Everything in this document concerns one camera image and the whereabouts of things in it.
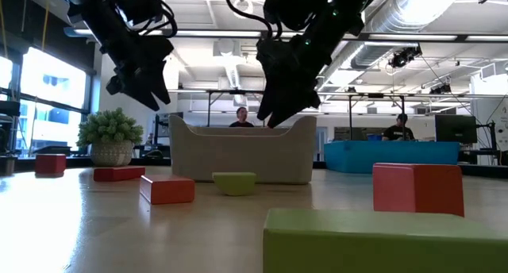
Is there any yellow-green bowl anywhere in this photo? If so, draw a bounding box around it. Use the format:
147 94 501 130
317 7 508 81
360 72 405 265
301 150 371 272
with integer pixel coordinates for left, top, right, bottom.
211 171 258 198

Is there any black metal frame rig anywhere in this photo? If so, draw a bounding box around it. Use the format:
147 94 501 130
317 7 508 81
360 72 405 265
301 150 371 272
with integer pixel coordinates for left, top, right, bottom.
348 92 406 141
206 89 267 128

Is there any blue plastic bin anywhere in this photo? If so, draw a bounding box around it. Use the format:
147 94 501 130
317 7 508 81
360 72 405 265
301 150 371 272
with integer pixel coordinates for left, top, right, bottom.
323 140 461 175

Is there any red cube block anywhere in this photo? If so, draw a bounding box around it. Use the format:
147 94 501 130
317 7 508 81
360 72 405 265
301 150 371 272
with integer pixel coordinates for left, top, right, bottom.
34 153 67 178

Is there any white ring on ceiling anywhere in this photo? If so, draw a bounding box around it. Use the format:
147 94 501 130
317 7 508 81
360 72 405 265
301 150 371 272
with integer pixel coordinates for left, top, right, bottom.
233 0 255 19

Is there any black ceiling-mounted device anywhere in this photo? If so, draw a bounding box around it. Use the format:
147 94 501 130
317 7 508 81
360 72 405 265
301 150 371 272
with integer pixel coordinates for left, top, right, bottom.
388 45 422 70

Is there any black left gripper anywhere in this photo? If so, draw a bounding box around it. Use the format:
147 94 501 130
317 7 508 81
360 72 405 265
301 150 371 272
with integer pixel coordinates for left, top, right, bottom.
101 37 175 111

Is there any person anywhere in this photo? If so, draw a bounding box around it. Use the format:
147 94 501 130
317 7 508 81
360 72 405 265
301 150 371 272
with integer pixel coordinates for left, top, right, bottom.
381 113 417 142
229 106 256 129

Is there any bright office window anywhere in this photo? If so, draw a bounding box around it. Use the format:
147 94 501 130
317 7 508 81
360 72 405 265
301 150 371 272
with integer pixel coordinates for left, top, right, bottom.
0 46 94 155

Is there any green potted plant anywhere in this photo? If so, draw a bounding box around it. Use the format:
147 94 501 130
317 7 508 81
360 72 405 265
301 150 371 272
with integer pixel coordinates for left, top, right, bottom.
76 107 144 167

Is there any orange rectangular block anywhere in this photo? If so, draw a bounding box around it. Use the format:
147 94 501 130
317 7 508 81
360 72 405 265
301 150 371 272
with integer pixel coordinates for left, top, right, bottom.
139 174 196 206
371 162 466 218

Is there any green rectangular block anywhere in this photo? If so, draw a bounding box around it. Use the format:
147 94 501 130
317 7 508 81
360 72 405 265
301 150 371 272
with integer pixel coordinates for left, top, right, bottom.
261 208 508 273

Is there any black ceiling light rail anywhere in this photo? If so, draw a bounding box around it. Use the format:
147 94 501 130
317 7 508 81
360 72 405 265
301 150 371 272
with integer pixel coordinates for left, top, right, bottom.
63 28 508 44

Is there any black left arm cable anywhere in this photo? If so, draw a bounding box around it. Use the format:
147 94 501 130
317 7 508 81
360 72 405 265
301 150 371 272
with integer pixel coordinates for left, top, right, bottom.
156 1 179 38

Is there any light grey plastic bin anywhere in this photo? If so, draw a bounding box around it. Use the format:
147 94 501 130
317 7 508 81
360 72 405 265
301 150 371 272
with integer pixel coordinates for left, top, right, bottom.
168 113 318 186

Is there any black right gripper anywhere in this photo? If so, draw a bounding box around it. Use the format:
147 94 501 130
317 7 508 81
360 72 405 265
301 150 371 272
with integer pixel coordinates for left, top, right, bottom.
256 38 333 129

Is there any long red block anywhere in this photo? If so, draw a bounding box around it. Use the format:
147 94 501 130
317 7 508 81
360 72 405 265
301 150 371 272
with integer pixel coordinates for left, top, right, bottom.
93 166 147 183

